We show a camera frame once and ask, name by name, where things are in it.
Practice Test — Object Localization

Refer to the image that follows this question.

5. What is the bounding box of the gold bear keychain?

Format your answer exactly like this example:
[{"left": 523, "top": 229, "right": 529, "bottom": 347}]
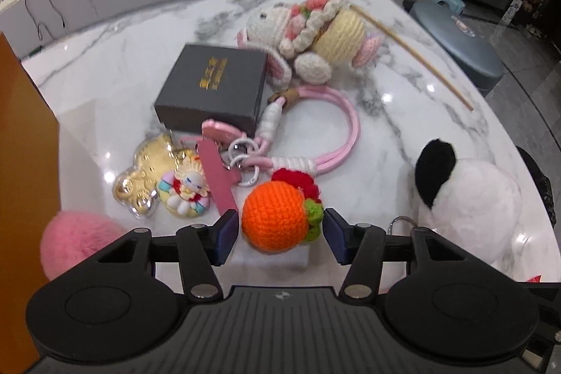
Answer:
[{"left": 113, "top": 131, "right": 202, "bottom": 219}]

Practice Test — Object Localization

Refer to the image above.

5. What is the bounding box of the white and black plush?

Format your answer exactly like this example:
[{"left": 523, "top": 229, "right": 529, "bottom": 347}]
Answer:
[{"left": 414, "top": 138, "right": 523, "bottom": 274}]

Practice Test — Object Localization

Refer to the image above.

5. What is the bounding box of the pink rope lanyard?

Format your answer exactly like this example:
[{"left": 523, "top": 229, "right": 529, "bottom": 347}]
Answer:
[{"left": 225, "top": 85, "right": 361, "bottom": 187}]

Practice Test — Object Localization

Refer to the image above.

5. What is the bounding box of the marble desktop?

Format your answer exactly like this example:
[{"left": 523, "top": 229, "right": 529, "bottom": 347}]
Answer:
[{"left": 20, "top": 0, "right": 557, "bottom": 283}]

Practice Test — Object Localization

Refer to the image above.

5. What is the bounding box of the orange crochet ball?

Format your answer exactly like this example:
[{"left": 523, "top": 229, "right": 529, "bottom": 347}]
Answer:
[{"left": 241, "top": 168, "right": 325, "bottom": 254}]

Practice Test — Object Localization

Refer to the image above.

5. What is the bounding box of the clear pink wrapper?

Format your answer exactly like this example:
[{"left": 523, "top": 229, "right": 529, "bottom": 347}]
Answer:
[{"left": 453, "top": 17, "right": 476, "bottom": 37}]

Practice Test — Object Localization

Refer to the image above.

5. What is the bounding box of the pink pom-pom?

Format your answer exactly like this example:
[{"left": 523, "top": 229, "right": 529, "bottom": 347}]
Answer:
[{"left": 40, "top": 212, "right": 132, "bottom": 282}]

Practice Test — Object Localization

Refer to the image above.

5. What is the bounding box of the wooden stick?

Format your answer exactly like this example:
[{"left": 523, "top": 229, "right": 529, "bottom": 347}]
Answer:
[{"left": 349, "top": 4, "right": 475, "bottom": 112}]

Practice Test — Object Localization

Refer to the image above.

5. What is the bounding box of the small pink charm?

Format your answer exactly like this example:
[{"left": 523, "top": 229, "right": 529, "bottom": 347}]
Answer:
[{"left": 202, "top": 119, "right": 248, "bottom": 144}]

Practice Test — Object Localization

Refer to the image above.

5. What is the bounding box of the pink strap tag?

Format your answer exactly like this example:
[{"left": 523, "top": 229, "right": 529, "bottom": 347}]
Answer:
[{"left": 196, "top": 137, "right": 238, "bottom": 213}]

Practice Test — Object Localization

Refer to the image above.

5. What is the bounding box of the black gift box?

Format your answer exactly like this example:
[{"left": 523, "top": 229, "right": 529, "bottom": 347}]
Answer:
[{"left": 153, "top": 44, "right": 269, "bottom": 138}]

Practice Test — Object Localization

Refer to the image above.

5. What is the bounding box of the grey round ottoman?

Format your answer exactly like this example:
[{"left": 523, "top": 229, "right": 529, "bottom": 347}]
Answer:
[{"left": 412, "top": 1, "right": 505, "bottom": 90}]

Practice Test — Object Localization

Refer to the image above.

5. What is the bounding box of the rainbow doll charm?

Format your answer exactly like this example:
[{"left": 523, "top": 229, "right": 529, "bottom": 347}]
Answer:
[{"left": 157, "top": 161, "right": 214, "bottom": 219}]

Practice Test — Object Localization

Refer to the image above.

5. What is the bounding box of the crochet bunny doll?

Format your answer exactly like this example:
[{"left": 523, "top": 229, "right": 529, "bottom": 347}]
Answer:
[{"left": 236, "top": 0, "right": 384, "bottom": 88}]

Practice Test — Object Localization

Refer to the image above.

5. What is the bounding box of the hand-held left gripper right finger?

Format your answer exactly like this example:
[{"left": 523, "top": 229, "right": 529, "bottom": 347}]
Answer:
[{"left": 323, "top": 208, "right": 466, "bottom": 301}]

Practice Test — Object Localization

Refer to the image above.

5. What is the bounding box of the orange paper box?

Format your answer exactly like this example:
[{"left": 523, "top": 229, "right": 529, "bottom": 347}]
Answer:
[{"left": 0, "top": 31, "right": 62, "bottom": 374}]

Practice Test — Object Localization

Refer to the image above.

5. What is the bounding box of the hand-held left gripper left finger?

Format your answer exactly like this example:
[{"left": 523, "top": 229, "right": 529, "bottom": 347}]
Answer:
[{"left": 94, "top": 210, "right": 241, "bottom": 301}]

